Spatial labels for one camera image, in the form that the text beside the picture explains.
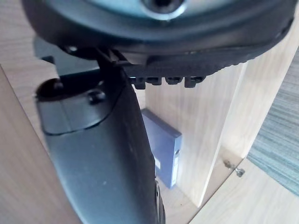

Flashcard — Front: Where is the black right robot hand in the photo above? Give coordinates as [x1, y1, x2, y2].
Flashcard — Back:
[20, 0, 295, 224]

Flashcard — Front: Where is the blue file folder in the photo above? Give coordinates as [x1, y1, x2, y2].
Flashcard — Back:
[141, 108, 183, 189]

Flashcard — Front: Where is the light wood cabinet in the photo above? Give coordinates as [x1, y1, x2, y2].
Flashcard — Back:
[0, 0, 299, 224]

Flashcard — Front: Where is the silver door knob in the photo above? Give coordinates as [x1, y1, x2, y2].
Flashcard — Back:
[224, 160, 245, 178]

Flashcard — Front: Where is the light wood cabinet door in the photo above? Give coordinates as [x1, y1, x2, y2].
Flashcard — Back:
[186, 142, 299, 224]

